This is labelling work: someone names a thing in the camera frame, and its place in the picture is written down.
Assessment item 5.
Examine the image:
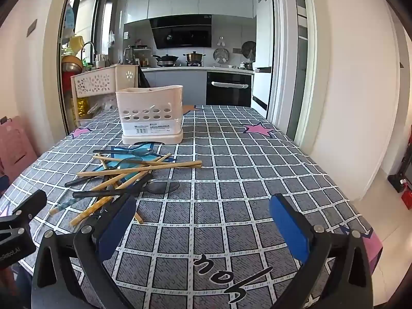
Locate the round dark strainer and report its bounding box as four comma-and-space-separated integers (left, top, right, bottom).
241, 41, 256, 60

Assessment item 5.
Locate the red metal basin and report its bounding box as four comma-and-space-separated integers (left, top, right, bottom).
61, 55, 82, 71

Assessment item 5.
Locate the cream plastic storage cart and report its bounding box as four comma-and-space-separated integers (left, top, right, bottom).
71, 64, 140, 129

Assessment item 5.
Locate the cream plastic utensil holder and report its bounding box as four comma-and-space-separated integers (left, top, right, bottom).
115, 84, 185, 145

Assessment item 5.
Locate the yellow plastic container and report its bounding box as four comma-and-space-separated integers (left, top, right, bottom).
69, 35, 84, 54

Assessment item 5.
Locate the steel pot with lid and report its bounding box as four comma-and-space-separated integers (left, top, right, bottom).
183, 51, 207, 62

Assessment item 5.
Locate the black wok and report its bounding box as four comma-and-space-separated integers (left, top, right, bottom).
152, 54, 179, 66

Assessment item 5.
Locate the grey checked tablecloth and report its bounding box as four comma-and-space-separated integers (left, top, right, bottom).
0, 105, 383, 309

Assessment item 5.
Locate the glass sliding door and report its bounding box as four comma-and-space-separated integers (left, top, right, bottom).
270, 0, 317, 142

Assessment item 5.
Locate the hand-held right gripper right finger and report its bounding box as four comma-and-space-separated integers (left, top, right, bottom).
269, 193, 375, 309

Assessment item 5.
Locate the black built-in oven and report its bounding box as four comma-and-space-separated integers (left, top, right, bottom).
206, 72, 253, 107

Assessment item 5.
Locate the pile of wooden chopsticks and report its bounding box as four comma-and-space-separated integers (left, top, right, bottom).
49, 153, 203, 227

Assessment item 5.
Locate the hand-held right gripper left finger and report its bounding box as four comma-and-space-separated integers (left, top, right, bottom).
31, 193, 137, 309

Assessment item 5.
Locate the small spice rack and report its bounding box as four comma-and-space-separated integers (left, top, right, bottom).
133, 43, 152, 66

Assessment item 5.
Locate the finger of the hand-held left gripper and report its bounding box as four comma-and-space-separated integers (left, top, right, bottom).
13, 189, 48, 223

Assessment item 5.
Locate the black range hood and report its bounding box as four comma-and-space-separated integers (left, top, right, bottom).
150, 14, 213, 50

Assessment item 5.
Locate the black framed window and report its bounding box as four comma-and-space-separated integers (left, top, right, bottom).
69, 0, 99, 68

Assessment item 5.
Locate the pink folding chair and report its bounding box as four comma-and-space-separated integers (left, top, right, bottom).
0, 116, 37, 184

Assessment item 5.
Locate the white refrigerator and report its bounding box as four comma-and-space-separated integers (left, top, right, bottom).
251, 0, 274, 116

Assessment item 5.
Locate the gold foil bag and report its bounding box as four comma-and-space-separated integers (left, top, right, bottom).
75, 97, 89, 119

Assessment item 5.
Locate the kitchen faucet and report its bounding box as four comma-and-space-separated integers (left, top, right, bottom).
82, 42, 97, 65

